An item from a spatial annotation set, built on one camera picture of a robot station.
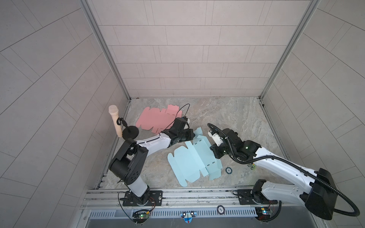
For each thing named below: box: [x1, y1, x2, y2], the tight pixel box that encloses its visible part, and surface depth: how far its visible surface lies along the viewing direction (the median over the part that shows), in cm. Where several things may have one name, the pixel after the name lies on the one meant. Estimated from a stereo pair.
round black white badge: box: [216, 204, 226, 216], surface depth 69 cm
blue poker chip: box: [225, 167, 233, 175], surface depth 82 cm
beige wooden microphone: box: [108, 104, 123, 138], surface depth 77 cm
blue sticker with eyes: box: [180, 211, 198, 224], surface depth 67 cm
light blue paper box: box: [167, 126, 223, 188], surface depth 82 cm
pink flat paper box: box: [135, 104, 183, 134], surface depth 109 cm
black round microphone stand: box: [116, 117, 140, 140], surface depth 95 cm
